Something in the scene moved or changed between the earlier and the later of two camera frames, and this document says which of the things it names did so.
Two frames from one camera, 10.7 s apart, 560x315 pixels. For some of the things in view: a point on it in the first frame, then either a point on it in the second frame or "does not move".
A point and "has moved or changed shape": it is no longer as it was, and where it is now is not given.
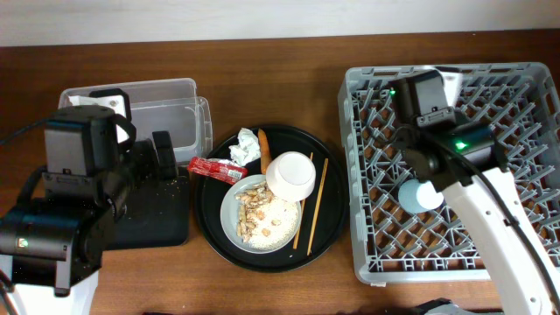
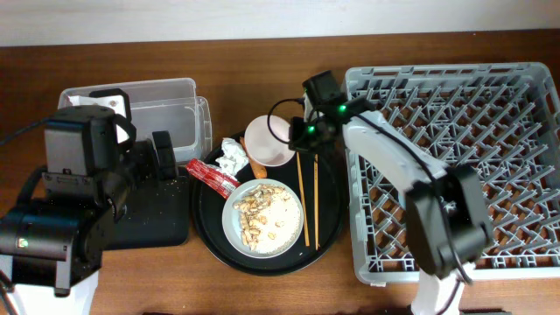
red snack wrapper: [220, 169] → [213, 178]
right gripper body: [455, 116] → [318, 131]
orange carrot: [265, 155] → [259, 170]
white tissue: [248, 149] → [234, 157]
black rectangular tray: [157, 215] does not move
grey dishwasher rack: [519, 101] does not move
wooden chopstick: [321, 187] has moved or changed shape
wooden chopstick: [300, 219] → [306, 237]
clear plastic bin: [171, 106] does not move
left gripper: [151, 171] does not move
